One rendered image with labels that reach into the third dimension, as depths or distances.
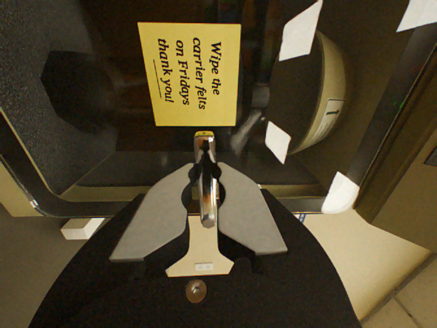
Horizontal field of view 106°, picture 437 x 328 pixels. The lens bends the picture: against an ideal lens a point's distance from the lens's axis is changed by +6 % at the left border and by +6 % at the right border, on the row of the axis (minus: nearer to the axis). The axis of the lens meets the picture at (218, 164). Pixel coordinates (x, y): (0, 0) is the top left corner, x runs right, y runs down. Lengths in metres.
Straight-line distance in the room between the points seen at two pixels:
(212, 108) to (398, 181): 0.22
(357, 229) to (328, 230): 0.17
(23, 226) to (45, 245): 0.05
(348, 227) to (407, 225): 0.93
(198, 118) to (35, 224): 0.30
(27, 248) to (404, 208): 0.49
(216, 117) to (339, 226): 1.08
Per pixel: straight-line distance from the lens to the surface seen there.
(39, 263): 0.40
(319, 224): 1.10
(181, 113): 0.16
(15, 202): 0.33
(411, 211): 0.29
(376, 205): 0.29
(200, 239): 1.01
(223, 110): 0.16
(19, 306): 0.41
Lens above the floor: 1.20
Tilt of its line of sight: 3 degrees up
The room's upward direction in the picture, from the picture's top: 90 degrees clockwise
